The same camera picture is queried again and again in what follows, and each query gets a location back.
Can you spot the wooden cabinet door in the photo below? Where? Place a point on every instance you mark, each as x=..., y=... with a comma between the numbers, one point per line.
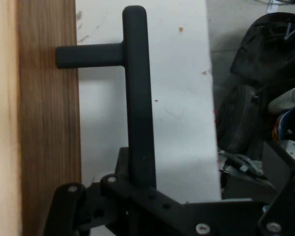
x=46, y=110

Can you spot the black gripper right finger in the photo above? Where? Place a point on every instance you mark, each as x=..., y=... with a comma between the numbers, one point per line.
x=277, y=167

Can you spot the white cylinder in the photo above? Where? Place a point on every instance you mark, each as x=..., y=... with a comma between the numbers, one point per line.
x=282, y=100

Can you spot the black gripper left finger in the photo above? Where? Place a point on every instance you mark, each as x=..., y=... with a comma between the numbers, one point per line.
x=118, y=194

